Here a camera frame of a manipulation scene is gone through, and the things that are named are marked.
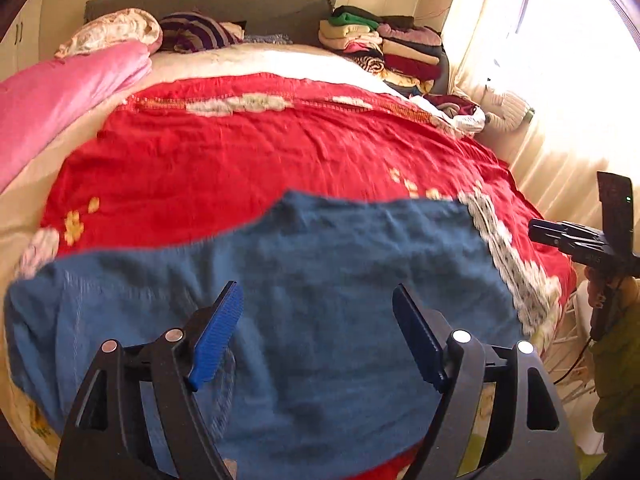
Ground blue denim lace-trimmed pants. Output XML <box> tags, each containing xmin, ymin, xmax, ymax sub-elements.
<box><xmin>4</xmin><ymin>191</ymin><xmax>561</xmax><ymax>479</ymax></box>

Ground right hand holding gripper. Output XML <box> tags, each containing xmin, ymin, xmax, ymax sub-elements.
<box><xmin>583</xmin><ymin>264</ymin><xmax>640</xmax><ymax>331</ymax></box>

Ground white plush toy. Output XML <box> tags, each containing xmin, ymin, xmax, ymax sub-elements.
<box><xmin>482</xmin><ymin>84</ymin><xmax>535</xmax><ymax>133</ymax></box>

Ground red floral bed cover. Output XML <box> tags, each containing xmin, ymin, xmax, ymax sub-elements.
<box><xmin>41</xmin><ymin>74</ymin><xmax>576</xmax><ymax>479</ymax></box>

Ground cream window curtain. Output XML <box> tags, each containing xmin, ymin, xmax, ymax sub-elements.
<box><xmin>444</xmin><ymin>0</ymin><xmax>639</xmax><ymax>226</ymax></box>

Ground beige bed sheet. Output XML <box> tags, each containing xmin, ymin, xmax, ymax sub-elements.
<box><xmin>0</xmin><ymin>41</ymin><xmax>402</xmax><ymax>476</ymax></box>

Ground stack of folded clothes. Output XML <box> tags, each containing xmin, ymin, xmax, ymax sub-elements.
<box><xmin>318</xmin><ymin>6</ymin><xmax>486</xmax><ymax>136</ymax></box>

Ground pink folded quilt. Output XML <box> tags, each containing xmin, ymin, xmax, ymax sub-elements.
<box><xmin>1</xmin><ymin>40</ymin><xmax>152</xmax><ymax>188</ymax></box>

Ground purple striped pillow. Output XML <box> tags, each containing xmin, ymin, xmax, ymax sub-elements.
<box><xmin>160</xmin><ymin>12</ymin><xmax>244</xmax><ymax>53</ymax></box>

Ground floral beige pillow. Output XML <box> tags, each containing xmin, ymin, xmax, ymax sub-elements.
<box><xmin>54</xmin><ymin>8</ymin><xmax>163</xmax><ymax>58</ymax></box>

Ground grey padded headboard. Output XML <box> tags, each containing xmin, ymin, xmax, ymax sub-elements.
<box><xmin>84</xmin><ymin>0</ymin><xmax>337</xmax><ymax>46</ymax></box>

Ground white wardrobe with black handles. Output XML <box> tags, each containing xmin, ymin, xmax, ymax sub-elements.
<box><xmin>0</xmin><ymin>0</ymin><xmax>43</xmax><ymax>81</ymax></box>

